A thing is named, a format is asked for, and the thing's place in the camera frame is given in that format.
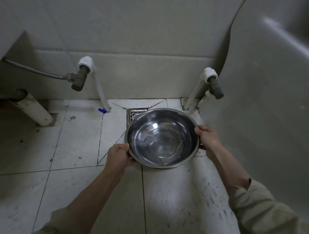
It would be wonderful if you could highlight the person's left forearm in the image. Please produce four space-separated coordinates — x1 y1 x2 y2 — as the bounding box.
33 166 125 234

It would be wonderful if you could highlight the metal floor drain grate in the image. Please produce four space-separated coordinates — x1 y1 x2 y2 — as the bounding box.
126 108 148 126

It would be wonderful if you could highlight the thick white drain pipe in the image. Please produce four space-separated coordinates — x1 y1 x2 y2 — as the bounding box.
10 89 54 127

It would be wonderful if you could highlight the white double water pipe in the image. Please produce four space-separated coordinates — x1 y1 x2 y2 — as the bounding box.
183 67 218 112

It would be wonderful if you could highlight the person's right hand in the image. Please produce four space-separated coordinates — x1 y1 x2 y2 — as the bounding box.
194 125 224 161

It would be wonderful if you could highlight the person's right forearm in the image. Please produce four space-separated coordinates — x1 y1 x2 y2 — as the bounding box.
208 144 309 234

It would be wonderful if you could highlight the white ceramic toilet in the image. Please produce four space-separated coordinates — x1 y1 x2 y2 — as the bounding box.
198 0 309 223

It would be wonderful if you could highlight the white water pipe with elbow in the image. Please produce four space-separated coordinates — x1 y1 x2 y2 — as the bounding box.
77 56 111 113

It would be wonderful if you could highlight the grey angle valve with hose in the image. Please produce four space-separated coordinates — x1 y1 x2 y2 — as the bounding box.
66 65 90 92

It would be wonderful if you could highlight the braided metal hose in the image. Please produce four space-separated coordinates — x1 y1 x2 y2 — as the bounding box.
2 58 68 80

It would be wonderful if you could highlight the stainless steel basin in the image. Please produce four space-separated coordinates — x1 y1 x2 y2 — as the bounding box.
124 108 200 169

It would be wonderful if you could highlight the person's left hand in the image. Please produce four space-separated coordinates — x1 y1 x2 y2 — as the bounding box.
105 143 139 173

